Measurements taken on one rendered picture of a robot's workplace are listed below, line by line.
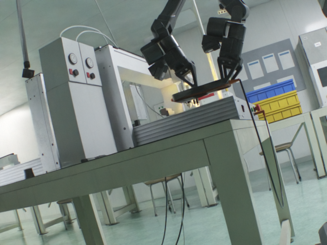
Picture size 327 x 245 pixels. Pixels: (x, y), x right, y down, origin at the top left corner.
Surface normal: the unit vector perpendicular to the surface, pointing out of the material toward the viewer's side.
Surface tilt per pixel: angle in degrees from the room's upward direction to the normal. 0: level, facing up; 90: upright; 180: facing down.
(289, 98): 90
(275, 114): 90
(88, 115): 90
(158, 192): 90
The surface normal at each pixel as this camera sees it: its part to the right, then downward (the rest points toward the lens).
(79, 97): 0.90, -0.28
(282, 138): -0.36, 0.02
